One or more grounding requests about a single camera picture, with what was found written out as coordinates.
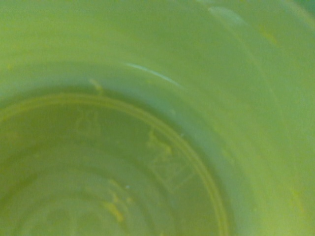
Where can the yellow plastic bowl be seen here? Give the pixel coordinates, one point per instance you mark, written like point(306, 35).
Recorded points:
point(157, 117)

